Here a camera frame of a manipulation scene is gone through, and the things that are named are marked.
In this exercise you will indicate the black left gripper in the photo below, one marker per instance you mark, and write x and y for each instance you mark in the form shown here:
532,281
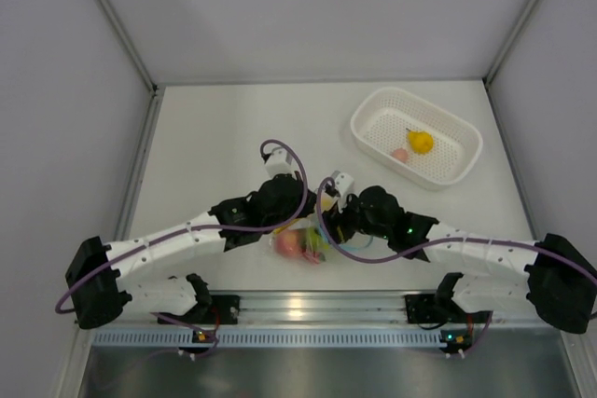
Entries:
309,206

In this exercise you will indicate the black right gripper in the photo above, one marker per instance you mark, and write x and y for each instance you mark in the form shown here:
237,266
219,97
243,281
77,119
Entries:
332,220

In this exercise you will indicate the pink fake peach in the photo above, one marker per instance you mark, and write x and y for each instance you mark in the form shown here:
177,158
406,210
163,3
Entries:
289,243

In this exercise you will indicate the clear zip top bag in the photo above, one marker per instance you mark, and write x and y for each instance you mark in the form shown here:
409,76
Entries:
302,224

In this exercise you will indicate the small pink fake fruit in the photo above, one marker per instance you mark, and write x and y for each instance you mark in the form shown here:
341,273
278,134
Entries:
401,154

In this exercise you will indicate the yellow fake pear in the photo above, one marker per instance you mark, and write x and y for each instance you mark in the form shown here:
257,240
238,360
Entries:
421,142

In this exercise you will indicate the yellow fake banana bunch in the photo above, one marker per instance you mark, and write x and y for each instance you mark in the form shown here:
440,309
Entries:
326,202

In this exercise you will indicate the green fake pear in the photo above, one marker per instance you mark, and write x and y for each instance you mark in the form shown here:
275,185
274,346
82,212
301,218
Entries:
315,240

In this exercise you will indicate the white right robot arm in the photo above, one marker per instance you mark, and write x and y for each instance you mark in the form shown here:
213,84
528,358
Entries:
548,278

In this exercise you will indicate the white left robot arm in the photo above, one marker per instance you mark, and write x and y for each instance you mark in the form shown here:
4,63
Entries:
160,274

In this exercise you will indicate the white perforated plastic basket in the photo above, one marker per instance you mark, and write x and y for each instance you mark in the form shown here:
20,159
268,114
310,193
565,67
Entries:
379,126

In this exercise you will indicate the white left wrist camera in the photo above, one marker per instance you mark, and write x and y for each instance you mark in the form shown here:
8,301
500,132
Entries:
278,162

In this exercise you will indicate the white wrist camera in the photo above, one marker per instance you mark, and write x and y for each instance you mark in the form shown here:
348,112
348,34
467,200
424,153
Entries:
278,162
342,185

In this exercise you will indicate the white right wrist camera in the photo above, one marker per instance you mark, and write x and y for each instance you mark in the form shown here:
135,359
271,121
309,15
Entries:
342,185

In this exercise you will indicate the aluminium mounting rail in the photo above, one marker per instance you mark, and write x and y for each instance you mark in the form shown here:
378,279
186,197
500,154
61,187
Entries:
317,307

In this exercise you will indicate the aluminium frame post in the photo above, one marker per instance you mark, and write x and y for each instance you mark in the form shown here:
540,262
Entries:
124,39
514,34

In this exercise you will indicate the white slotted cable duct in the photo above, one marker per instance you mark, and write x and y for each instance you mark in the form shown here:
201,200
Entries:
271,338

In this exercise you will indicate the right aluminium frame post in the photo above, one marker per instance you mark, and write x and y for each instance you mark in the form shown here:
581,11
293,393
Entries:
514,34

